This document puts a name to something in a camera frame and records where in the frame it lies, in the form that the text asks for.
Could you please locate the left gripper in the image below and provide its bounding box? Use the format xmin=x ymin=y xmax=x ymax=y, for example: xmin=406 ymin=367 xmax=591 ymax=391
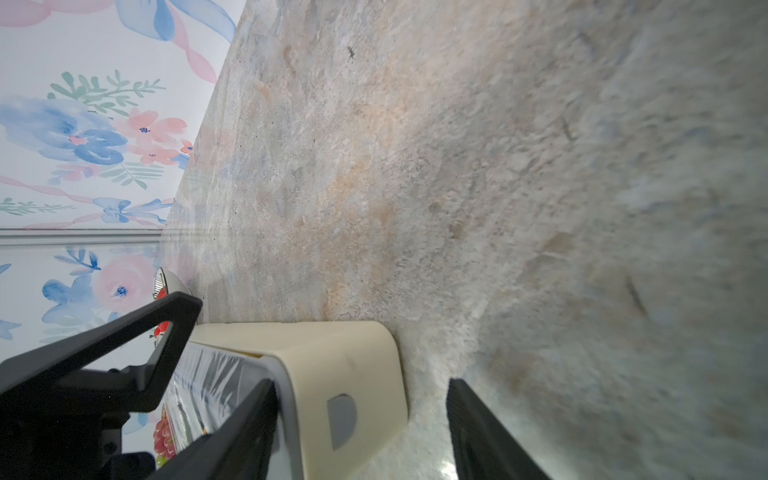
xmin=1 ymin=292 xmax=203 ymax=479

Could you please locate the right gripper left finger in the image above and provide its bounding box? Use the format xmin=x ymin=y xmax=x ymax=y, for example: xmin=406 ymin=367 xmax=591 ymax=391
xmin=150 ymin=380 xmax=279 ymax=480

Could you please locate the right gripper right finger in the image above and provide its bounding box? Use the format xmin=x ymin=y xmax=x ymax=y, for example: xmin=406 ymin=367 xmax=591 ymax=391
xmin=446 ymin=378 xmax=550 ymax=480

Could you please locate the cream plastic wrap dispenser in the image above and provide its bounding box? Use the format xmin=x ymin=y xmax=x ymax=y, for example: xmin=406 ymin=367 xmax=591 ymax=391
xmin=163 ymin=321 xmax=408 ymax=479

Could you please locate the plate of grapes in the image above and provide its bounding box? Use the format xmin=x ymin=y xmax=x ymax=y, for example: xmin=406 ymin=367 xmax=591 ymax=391
xmin=153 ymin=413 xmax=177 ymax=468

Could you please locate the glass bowl of strawberries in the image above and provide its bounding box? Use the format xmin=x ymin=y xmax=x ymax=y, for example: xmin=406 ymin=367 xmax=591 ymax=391
xmin=151 ymin=266 xmax=192 ymax=349

